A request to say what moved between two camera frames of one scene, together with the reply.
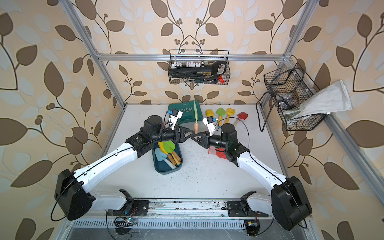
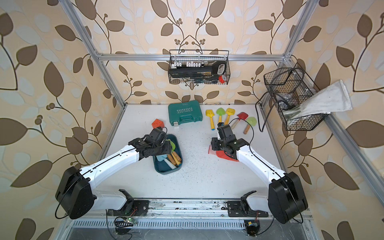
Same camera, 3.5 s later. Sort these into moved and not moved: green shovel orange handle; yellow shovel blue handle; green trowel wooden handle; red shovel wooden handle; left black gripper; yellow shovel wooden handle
Moved: left black gripper; green trowel wooden handle
Not moved: green shovel orange handle; yellow shovel wooden handle; yellow shovel blue handle; red shovel wooden handle
